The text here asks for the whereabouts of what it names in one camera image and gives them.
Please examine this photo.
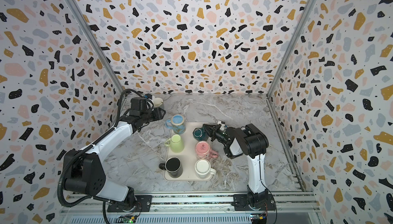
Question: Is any metal right corner post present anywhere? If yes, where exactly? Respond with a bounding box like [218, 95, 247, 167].
[267, 0, 316, 100]

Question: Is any blue butterfly mug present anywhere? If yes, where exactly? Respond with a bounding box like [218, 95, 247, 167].
[165, 114, 186, 134]

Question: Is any pink mug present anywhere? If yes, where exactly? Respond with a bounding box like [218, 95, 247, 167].
[195, 141, 219, 160]

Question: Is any white mug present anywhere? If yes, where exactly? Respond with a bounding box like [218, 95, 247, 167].
[194, 159, 217, 179]

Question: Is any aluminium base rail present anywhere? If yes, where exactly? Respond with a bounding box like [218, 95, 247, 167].
[56, 192, 324, 224]

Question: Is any grey mug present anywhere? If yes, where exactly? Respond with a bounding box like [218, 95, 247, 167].
[153, 98, 164, 108]

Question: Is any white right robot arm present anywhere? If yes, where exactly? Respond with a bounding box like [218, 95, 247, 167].
[202, 123, 269, 209]

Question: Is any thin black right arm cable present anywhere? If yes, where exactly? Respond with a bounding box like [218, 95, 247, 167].
[256, 154, 278, 224]

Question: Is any metal left corner post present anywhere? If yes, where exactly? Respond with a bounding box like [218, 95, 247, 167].
[65, 0, 123, 92]

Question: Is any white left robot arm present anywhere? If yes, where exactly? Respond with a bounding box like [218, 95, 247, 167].
[57, 108, 166, 211]

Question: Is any light green mug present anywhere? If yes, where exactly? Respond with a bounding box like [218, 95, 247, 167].
[164, 134, 185, 153]

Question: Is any dark green mug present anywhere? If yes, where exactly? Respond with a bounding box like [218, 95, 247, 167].
[192, 127, 209, 142]

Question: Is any black mug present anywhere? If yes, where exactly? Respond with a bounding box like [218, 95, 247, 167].
[159, 157, 183, 179]

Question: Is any black corrugated cable conduit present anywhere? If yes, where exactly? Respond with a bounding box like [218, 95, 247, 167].
[57, 88, 145, 208]

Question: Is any cream plastic tray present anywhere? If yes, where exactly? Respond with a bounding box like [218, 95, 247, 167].
[162, 122, 213, 182]

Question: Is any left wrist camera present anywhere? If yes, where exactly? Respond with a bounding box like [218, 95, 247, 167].
[131, 94, 154, 111]

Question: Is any metal corner post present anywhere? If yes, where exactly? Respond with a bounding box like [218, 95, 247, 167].
[267, 0, 316, 100]
[65, 0, 123, 92]

